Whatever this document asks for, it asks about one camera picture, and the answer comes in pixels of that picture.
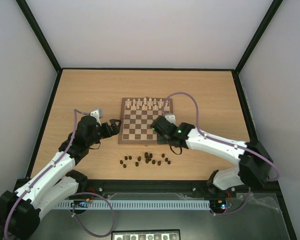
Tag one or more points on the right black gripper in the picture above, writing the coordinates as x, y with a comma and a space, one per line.
159, 126

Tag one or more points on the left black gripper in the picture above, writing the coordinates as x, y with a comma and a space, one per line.
115, 129

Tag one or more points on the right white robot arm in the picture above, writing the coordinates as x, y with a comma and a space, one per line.
251, 161

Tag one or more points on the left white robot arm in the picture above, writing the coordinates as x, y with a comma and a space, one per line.
21, 211

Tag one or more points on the wooden chess board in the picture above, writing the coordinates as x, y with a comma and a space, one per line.
135, 128

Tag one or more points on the white chess pieces row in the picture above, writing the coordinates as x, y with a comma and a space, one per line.
148, 103

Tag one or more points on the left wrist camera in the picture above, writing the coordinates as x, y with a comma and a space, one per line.
97, 113

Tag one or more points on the white slotted cable duct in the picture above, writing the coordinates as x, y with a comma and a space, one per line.
202, 205

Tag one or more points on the black aluminium frame rail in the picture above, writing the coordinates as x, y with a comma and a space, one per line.
192, 188

